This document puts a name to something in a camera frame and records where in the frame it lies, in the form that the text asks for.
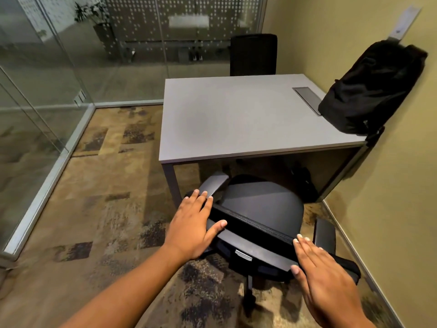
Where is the person's right hand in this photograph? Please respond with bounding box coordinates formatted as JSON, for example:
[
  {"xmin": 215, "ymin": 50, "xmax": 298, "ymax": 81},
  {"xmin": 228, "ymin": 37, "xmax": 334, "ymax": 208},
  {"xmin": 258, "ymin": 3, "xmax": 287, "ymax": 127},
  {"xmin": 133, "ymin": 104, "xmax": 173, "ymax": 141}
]
[{"xmin": 291, "ymin": 234, "xmax": 366, "ymax": 328}]

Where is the person's left hand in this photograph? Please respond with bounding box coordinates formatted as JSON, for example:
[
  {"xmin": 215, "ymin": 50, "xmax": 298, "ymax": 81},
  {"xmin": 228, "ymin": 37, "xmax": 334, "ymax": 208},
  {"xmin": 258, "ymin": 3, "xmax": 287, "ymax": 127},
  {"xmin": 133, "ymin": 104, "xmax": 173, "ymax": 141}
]
[{"xmin": 163, "ymin": 189, "xmax": 228, "ymax": 261}]

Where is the grey office chair with armrests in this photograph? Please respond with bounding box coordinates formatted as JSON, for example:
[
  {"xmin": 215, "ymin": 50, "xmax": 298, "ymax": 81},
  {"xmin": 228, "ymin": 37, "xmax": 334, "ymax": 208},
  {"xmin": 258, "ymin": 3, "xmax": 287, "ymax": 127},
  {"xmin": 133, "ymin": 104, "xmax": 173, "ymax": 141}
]
[{"xmin": 184, "ymin": 172, "xmax": 362, "ymax": 318}]

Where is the person's left forearm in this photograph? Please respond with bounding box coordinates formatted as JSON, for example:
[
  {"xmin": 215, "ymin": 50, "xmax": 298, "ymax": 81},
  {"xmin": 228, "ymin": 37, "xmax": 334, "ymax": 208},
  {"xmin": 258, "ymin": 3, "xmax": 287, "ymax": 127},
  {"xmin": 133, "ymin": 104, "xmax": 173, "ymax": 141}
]
[{"xmin": 60, "ymin": 245, "xmax": 186, "ymax": 328}]

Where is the person's right forearm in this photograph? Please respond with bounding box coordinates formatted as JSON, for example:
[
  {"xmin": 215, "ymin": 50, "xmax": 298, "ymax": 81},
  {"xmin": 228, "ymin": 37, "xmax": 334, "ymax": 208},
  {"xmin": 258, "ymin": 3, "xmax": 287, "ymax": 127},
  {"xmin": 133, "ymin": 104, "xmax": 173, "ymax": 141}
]
[{"xmin": 326, "ymin": 318, "xmax": 377, "ymax": 328}]

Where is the black bag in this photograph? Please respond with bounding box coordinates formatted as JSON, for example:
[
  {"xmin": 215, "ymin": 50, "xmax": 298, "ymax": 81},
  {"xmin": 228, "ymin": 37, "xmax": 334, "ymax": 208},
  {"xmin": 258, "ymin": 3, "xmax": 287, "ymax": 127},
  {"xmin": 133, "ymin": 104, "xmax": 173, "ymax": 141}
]
[{"xmin": 290, "ymin": 163, "xmax": 320, "ymax": 204}]

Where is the grey office table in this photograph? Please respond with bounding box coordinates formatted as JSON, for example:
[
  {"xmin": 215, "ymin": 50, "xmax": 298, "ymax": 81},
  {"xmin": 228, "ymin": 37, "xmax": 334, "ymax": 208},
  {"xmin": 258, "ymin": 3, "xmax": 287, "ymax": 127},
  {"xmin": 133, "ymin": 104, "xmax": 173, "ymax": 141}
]
[{"xmin": 158, "ymin": 74, "xmax": 372, "ymax": 209}]

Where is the black mesh office chair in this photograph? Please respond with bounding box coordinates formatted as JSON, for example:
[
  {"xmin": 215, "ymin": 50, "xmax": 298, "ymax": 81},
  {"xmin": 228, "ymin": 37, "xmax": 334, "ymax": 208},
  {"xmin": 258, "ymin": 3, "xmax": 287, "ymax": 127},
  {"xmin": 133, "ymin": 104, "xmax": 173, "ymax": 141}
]
[{"xmin": 229, "ymin": 33, "xmax": 278, "ymax": 77}]

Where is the black backpack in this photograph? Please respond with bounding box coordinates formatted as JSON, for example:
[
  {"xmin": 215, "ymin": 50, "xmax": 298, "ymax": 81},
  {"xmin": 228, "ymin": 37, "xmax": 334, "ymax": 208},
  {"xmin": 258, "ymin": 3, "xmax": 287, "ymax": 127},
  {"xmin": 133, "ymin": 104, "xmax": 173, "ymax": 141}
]
[{"xmin": 318, "ymin": 40, "xmax": 429, "ymax": 148}]

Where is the potted green plant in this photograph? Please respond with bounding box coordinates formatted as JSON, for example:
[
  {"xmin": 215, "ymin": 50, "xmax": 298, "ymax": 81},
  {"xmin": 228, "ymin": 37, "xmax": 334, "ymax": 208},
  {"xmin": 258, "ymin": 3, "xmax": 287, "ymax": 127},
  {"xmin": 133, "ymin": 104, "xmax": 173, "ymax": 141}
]
[{"xmin": 74, "ymin": 1, "xmax": 117, "ymax": 52}]

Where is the metal cable cover plate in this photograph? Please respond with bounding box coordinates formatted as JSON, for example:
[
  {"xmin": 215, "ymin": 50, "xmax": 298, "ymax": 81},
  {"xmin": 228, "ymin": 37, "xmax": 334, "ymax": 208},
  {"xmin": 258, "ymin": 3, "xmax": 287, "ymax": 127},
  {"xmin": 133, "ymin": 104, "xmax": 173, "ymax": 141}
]
[{"xmin": 292, "ymin": 87, "xmax": 323, "ymax": 116}]

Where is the silver wall hook plate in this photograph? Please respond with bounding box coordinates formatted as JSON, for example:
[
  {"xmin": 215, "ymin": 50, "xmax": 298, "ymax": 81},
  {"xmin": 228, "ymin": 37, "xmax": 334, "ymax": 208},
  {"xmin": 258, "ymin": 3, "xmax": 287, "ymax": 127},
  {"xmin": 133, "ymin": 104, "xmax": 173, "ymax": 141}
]
[{"xmin": 387, "ymin": 5, "xmax": 422, "ymax": 44}]

